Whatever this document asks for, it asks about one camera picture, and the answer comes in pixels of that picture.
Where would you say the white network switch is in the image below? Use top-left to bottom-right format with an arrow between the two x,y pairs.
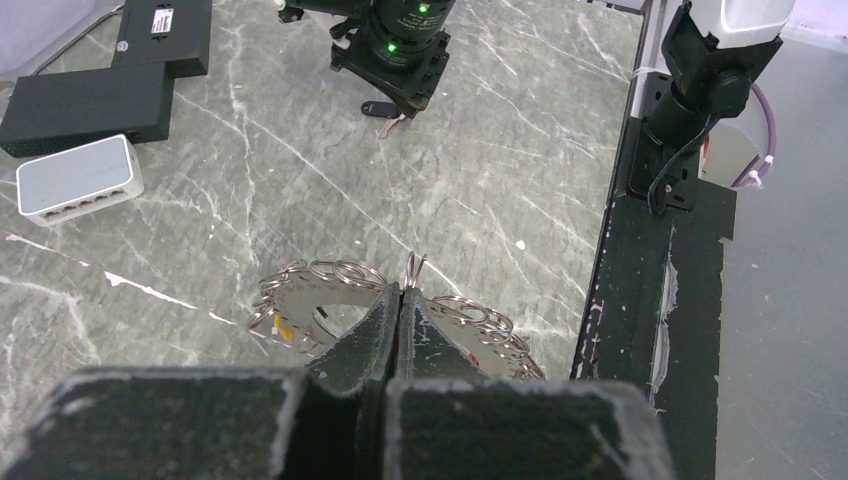
16,134 -> 145,227

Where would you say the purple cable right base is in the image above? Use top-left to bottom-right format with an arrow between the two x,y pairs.
730,82 -> 778,191

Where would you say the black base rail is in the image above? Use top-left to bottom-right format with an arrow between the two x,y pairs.
570,69 -> 738,480

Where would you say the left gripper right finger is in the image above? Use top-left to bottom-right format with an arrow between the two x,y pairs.
384,289 -> 676,479

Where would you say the black network switch large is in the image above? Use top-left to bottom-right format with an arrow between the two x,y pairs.
1,63 -> 174,158

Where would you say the silver disc keyring with keys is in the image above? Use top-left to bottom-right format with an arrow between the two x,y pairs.
248,256 -> 544,393

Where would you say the black network switch small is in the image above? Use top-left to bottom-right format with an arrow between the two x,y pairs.
111,0 -> 213,78

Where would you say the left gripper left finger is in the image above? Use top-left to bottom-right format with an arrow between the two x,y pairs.
0,282 -> 403,480

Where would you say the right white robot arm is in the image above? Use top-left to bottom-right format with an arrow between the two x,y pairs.
275,0 -> 455,118

